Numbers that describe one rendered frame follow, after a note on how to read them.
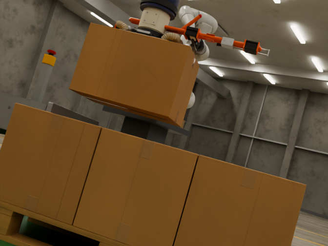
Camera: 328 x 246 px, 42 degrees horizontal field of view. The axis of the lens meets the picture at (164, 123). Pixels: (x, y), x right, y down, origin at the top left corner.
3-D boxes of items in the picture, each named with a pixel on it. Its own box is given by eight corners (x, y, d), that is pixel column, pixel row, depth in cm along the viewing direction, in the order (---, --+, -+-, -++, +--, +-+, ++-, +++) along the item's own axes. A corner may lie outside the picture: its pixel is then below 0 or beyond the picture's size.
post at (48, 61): (3, 182, 310) (44, 53, 318) (8, 182, 317) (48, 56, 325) (11, 184, 309) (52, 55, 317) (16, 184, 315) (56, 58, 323)
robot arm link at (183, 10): (185, 9, 310) (201, 15, 315) (181, -1, 324) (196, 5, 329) (177, 24, 317) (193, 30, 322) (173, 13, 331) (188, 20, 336)
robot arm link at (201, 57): (210, 52, 271) (191, 60, 273) (213, 59, 286) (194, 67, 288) (204, 37, 274) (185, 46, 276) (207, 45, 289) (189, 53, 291)
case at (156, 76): (68, 88, 237) (90, 22, 240) (94, 102, 276) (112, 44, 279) (168, 117, 223) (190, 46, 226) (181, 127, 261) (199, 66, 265)
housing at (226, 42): (220, 43, 240) (222, 35, 240) (221, 47, 246) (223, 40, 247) (232, 46, 238) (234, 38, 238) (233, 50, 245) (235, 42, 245)
